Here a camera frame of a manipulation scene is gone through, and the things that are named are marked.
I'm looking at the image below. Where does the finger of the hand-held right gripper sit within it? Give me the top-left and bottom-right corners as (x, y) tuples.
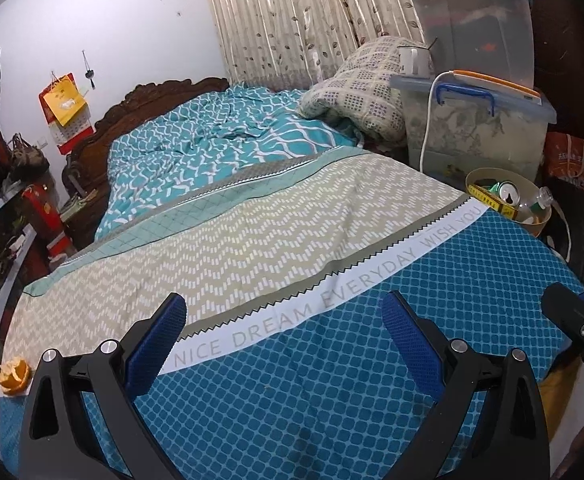
(541, 282), (584, 376)

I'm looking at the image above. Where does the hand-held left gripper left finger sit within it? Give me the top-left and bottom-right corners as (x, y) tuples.
(18, 291), (189, 480)

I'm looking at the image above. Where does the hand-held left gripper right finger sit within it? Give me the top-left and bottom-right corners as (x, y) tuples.
(381, 290), (565, 480)

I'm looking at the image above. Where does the beige round bin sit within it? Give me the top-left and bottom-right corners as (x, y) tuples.
(464, 166), (554, 238)

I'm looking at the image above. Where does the clear bottle with green label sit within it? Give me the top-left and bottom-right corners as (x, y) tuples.
(514, 186), (555, 223)

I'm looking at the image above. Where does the dark round object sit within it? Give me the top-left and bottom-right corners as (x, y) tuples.
(539, 177), (584, 306)

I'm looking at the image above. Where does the orange peel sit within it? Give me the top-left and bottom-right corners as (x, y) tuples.
(0, 356), (31, 395)

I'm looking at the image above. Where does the wooden nightstand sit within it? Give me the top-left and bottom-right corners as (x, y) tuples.
(59, 190), (102, 251)

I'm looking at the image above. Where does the red bag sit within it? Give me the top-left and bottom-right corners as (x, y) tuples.
(22, 184), (72, 261)

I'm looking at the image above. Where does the orange bag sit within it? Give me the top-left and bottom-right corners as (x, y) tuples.
(542, 131), (584, 201)

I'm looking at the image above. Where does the teal patterned quilt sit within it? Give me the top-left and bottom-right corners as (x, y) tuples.
(94, 84), (367, 241)

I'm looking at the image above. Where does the clear storage box orange lid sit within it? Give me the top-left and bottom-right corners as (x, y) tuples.
(389, 70), (558, 186)

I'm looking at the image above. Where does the brown handbag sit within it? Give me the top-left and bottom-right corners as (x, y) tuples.
(6, 132), (50, 181)

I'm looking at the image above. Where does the carved wooden headboard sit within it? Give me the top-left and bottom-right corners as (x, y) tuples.
(62, 77), (230, 196)

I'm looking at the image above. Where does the folded grey checked blanket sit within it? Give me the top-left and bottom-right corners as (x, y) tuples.
(299, 36), (435, 142)

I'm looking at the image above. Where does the white mug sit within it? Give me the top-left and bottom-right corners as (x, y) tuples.
(397, 46), (435, 78)

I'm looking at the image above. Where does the clear storage box teal lid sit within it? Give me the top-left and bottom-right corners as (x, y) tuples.
(401, 0), (534, 96)

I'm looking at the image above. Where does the beige leaf-print curtain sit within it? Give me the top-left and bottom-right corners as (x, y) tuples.
(197, 0), (425, 93)

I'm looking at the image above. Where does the white cable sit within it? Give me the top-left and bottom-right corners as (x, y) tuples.
(419, 71), (458, 173)

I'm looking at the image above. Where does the red and yellow wall calendar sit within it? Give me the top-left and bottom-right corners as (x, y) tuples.
(39, 72), (95, 156)

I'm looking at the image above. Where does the hanging wall ornament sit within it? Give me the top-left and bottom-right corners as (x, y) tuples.
(82, 50), (96, 91)

